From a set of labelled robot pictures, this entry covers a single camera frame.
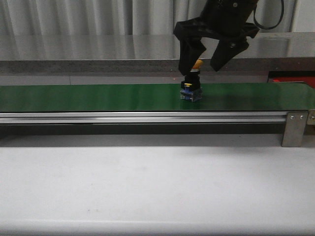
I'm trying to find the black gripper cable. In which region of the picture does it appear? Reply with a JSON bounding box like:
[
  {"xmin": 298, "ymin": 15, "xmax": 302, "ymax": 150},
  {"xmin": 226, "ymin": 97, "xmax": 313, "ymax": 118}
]
[{"xmin": 252, "ymin": 0, "xmax": 285, "ymax": 30}]

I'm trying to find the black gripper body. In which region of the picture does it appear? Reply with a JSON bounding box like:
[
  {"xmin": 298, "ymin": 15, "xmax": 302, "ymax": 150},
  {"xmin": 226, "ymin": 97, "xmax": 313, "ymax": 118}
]
[{"xmin": 174, "ymin": 0, "xmax": 259, "ymax": 41}]

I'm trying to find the green conveyor belt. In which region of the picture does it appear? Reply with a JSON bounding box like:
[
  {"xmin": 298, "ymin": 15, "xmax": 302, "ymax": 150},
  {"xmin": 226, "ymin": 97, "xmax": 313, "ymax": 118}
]
[{"xmin": 0, "ymin": 83, "xmax": 315, "ymax": 113}]

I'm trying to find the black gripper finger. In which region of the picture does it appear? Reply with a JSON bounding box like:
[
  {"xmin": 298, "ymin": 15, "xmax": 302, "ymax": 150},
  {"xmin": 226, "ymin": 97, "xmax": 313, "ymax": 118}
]
[
  {"xmin": 210, "ymin": 37, "xmax": 249, "ymax": 71},
  {"xmin": 179, "ymin": 38, "xmax": 206, "ymax": 76}
]

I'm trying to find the white pleated curtain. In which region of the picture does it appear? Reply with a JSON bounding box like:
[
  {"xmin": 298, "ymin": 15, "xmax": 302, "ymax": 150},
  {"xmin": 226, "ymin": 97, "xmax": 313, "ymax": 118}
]
[{"xmin": 0, "ymin": 0, "xmax": 315, "ymax": 35}]

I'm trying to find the yellow mushroom push button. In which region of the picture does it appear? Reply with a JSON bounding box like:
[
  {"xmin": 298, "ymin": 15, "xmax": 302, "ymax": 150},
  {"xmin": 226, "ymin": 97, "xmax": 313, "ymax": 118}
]
[{"xmin": 180, "ymin": 59, "xmax": 204, "ymax": 103}]

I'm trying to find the steel conveyor support leg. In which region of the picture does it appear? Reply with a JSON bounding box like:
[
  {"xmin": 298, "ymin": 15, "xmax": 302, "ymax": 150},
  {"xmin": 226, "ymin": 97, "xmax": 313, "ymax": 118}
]
[{"xmin": 282, "ymin": 111, "xmax": 308, "ymax": 148}]

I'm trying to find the red plastic tray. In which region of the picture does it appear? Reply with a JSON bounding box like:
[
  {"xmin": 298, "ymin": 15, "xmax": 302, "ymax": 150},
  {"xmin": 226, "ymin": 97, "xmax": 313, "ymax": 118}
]
[{"xmin": 270, "ymin": 76, "xmax": 315, "ymax": 88}]

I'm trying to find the grey stone countertop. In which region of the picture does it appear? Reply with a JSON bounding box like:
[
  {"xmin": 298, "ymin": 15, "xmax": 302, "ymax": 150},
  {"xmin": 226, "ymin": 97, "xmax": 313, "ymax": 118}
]
[{"xmin": 0, "ymin": 32, "xmax": 315, "ymax": 86}]

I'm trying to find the aluminium conveyor frame rail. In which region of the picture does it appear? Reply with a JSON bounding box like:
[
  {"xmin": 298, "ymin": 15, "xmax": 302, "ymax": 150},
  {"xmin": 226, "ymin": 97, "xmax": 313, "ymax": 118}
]
[{"xmin": 0, "ymin": 109, "xmax": 315, "ymax": 126}]

